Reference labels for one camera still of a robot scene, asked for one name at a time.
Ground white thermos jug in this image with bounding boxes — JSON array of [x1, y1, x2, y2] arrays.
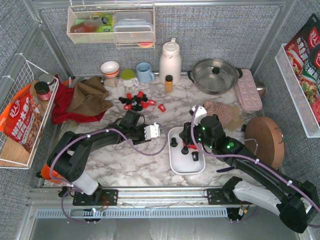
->
[[159, 37, 182, 85]]

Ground pink egg tray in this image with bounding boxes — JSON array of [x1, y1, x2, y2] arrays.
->
[[234, 68, 263, 112]]

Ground red seasoning packets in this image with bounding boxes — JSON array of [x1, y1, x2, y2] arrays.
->
[[284, 13, 320, 123]]

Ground brown cloth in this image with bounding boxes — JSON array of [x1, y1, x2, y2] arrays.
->
[[66, 76, 113, 117]]

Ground orange ball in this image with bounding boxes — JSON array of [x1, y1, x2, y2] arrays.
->
[[40, 164, 63, 184]]

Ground green lid cup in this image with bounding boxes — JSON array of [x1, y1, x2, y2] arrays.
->
[[120, 69, 139, 88]]

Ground red snack bag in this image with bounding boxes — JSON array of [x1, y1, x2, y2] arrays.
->
[[0, 84, 42, 153]]

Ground white wire basket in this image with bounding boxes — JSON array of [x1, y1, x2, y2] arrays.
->
[[0, 58, 59, 170], [274, 43, 320, 138]]

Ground small glass cup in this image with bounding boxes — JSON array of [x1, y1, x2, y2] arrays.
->
[[103, 77, 119, 88]]

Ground white orange bowl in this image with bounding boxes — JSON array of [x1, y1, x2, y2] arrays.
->
[[100, 61, 120, 78]]

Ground cream wall shelf basket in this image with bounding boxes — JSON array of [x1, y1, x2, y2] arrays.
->
[[66, 3, 156, 49]]

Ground blue mug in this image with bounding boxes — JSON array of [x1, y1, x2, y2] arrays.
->
[[136, 62, 155, 83]]

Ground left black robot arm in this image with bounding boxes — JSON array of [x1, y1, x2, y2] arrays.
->
[[47, 110, 159, 196]]

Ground orange spice bottle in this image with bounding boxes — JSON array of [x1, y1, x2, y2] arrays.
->
[[164, 75, 173, 92]]

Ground pile of capsules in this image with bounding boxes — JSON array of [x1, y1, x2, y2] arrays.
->
[[118, 91, 157, 112]]

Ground round wooden board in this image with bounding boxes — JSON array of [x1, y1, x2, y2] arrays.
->
[[244, 116, 285, 169]]

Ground lone red capsule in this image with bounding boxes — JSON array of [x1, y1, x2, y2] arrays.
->
[[158, 104, 166, 113]]

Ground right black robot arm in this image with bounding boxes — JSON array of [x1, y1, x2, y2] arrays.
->
[[179, 109, 320, 234]]

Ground green label bottle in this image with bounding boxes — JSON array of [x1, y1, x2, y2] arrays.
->
[[90, 13, 115, 33]]

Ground steel pot with lid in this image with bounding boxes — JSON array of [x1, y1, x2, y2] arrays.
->
[[187, 58, 243, 95]]

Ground white wire basket right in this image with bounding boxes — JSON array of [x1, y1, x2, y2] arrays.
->
[[274, 43, 320, 138]]

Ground striped pink cloth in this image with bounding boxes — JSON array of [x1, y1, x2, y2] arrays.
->
[[203, 100, 244, 131]]

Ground white wire basket left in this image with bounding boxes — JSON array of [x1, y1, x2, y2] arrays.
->
[[0, 58, 59, 170]]

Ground red cloth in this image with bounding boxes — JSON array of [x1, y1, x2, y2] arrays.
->
[[51, 83, 106, 125]]

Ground red jar black lid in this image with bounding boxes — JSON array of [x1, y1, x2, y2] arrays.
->
[[34, 81, 52, 101]]

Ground clear plastic containers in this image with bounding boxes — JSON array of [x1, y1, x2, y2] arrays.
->
[[113, 11, 154, 43]]

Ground white storage tray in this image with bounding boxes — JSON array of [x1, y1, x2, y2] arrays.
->
[[167, 126, 206, 175]]

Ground metal base rail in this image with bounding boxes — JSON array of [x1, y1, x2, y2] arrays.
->
[[24, 186, 301, 221]]

